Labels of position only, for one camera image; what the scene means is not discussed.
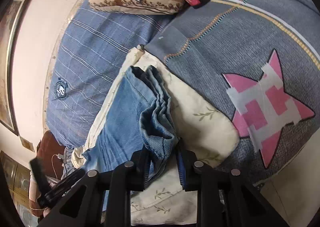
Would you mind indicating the brown headboard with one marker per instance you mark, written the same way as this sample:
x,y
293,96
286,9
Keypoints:
x,y
47,150

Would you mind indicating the cream floral quilt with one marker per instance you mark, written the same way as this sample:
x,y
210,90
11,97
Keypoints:
x,y
202,128

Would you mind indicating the blue denim jeans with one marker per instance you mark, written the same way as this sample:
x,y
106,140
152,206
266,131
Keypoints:
x,y
139,117

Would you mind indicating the grey patterned bedsheet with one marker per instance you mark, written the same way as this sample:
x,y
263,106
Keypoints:
x,y
256,61

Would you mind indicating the person left hand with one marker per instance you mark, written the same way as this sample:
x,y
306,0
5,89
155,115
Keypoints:
x,y
34,207

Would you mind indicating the wooden cabinet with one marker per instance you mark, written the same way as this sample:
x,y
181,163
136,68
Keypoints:
x,y
18,180

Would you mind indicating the blue plaid pillow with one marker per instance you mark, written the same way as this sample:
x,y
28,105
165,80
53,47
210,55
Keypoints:
x,y
88,59

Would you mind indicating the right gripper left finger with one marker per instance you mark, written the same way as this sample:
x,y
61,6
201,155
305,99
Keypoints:
x,y
91,198

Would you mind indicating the small wall picture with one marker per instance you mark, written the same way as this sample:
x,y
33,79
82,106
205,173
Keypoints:
x,y
26,144

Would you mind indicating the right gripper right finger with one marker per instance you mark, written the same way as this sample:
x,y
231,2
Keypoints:
x,y
223,198

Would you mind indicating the framed horse painting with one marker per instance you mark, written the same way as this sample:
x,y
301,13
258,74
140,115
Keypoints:
x,y
11,20

